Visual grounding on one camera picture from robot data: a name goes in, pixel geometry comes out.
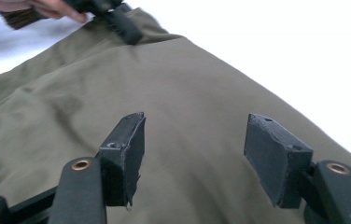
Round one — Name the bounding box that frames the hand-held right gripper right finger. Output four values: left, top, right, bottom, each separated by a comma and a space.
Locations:
243, 112, 315, 209

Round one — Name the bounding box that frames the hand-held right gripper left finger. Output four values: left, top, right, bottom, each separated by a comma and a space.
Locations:
97, 111, 147, 208

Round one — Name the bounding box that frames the olive green shirt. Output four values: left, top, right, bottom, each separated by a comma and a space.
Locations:
0, 7, 351, 224

